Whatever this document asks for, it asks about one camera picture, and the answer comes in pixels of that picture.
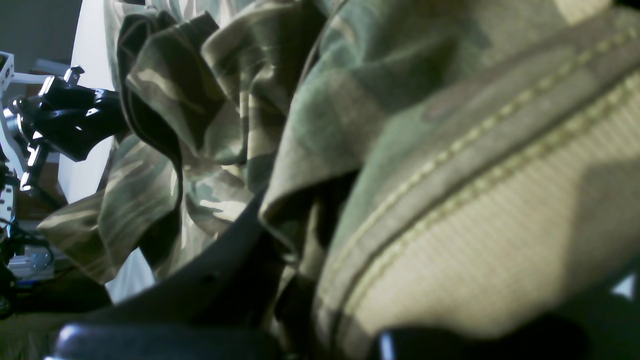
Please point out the camouflage T-shirt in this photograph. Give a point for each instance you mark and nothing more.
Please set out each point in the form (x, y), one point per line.
(457, 165)

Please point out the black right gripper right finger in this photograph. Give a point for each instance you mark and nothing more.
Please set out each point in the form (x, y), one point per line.
(602, 324)

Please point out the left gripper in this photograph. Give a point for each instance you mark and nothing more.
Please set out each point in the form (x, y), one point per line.
(70, 119)

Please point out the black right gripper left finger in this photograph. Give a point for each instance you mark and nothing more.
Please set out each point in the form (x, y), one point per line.
(215, 308)

